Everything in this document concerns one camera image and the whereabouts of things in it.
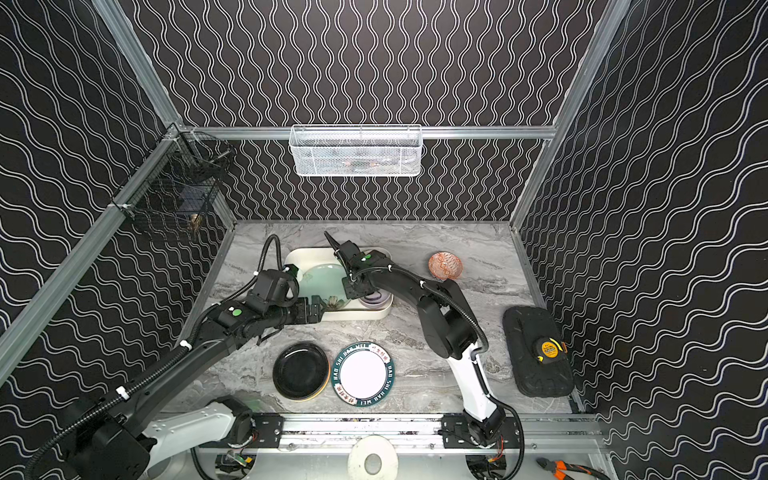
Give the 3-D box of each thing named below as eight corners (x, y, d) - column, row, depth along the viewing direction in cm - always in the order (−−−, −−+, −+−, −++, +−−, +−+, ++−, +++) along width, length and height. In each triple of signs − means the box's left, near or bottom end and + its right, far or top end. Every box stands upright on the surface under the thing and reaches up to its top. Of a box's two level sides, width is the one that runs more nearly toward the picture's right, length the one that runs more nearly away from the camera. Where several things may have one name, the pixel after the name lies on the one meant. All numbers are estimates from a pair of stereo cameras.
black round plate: (270, 401, 81) (265, 397, 78) (282, 348, 90) (278, 342, 87) (326, 401, 80) (323, 397, 77) (332, 347, 90) (330, 342, 87)
